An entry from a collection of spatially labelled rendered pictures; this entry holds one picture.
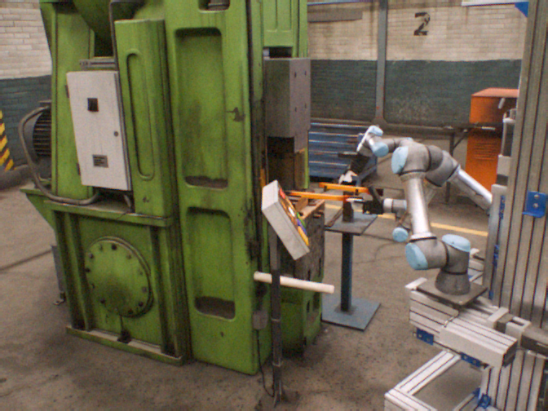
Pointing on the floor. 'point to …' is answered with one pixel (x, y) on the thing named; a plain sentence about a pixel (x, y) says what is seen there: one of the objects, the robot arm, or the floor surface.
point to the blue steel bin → (338, 140)
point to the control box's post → (276, 316)
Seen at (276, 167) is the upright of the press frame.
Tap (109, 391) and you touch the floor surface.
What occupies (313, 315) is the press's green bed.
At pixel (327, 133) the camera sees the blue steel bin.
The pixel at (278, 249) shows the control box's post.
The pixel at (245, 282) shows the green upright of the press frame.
